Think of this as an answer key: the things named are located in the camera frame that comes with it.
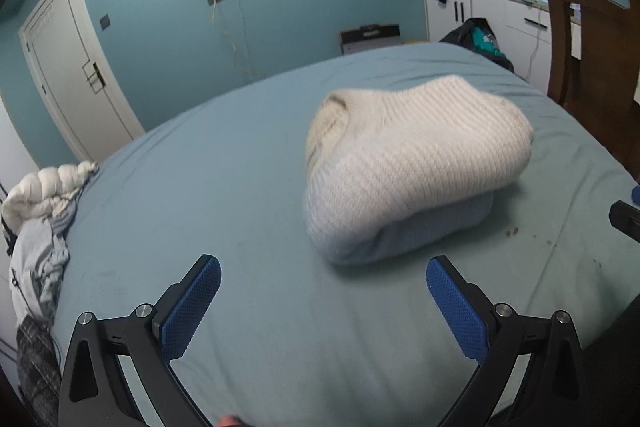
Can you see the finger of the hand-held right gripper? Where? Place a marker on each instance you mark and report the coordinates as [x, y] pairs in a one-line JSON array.
[[625, 219]]

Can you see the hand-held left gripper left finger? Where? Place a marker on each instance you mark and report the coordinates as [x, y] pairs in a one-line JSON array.
[[192, 307]]

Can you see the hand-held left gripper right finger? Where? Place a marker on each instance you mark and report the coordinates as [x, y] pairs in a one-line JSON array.
[[457, 307]]

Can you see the white knit sweater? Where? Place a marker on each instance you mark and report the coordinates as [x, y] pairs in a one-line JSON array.
[[415, 157]]

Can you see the grey clothes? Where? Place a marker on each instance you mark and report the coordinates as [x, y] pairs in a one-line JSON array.
[[40, 257]]

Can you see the brown wooden chair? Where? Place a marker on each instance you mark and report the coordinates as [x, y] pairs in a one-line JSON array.
[[600, 57]]

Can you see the plaid cloth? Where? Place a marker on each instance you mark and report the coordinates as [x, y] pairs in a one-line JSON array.
[[37, 367]]

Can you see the white puffer jacket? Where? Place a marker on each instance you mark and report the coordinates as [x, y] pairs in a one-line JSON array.
[[35, 192]]

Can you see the white cabinet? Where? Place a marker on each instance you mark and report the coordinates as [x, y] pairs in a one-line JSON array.
[[520, 14]]

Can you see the dark bag with teal cloth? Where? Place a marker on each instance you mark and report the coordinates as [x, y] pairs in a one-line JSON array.
[[475, 39]]

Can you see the white door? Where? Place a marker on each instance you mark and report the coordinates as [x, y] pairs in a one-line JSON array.
[[70, 72]]

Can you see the black box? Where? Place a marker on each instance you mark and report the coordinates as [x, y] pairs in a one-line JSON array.
[[370, 39]]

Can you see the grey wall switch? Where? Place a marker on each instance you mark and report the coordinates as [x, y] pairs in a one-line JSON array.
[[105, 22]]

